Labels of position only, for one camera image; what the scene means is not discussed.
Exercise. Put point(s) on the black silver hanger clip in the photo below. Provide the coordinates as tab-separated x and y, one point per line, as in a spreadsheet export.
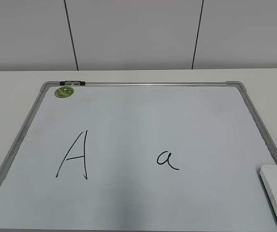
72	83

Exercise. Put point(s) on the round green magnet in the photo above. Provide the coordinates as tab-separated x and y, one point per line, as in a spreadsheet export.
64	92

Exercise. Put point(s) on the white board with grey frame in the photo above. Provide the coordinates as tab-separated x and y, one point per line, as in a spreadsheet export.
139	157

